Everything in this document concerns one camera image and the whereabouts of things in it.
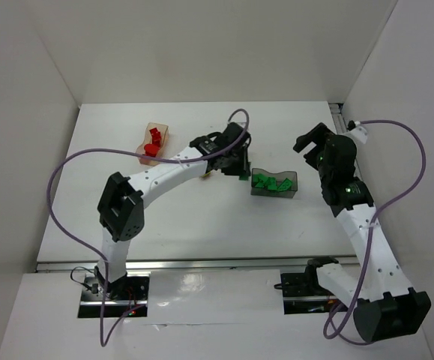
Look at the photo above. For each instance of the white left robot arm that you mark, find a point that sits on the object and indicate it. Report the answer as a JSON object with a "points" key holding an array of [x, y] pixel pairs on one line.
{"points": [[125, 198]]}

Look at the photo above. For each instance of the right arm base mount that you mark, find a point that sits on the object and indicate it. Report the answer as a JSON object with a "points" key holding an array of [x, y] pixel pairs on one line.
{"points": [[301, 292]]}

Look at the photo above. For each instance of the aluminium side rail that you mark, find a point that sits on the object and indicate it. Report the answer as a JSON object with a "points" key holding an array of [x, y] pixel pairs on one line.
{"points": [[340, 123]]}

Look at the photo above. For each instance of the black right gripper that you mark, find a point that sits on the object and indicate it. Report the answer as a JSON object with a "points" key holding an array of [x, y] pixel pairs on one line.
{"points": [[312, 139]]}

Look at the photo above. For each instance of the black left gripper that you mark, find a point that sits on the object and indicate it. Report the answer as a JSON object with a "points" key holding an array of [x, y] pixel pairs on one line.
{"points": [[237, 165]]}

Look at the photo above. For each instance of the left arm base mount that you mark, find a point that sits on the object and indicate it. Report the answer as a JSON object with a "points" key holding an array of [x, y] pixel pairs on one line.
{"points": [[129, 298]]}

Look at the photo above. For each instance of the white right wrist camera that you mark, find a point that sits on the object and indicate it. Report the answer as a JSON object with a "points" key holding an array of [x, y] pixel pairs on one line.
{"points": [[357, 131]]}

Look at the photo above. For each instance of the red curved lego brick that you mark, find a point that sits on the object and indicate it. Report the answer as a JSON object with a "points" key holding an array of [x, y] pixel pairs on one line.
{"points": [[156, 136]]}

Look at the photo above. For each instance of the large red round lego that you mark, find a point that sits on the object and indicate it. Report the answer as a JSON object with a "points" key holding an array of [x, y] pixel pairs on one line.
{"points": [[151, 150]]}

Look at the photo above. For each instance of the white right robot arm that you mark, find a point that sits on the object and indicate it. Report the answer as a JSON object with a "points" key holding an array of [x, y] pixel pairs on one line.
{"points": [[381, 302]]}

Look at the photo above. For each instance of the orange translucent plastic container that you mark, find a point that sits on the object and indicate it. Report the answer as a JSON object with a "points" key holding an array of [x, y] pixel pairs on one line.
{"points": [[164, 129]]}

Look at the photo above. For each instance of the aluminium front rail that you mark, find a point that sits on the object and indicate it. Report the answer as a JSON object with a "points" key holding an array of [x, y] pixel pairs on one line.
{"points": [[185, 264]]}

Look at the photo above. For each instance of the dark grey translucent container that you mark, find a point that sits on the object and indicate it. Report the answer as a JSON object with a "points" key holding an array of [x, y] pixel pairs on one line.
{"points": [[268, 184]]}

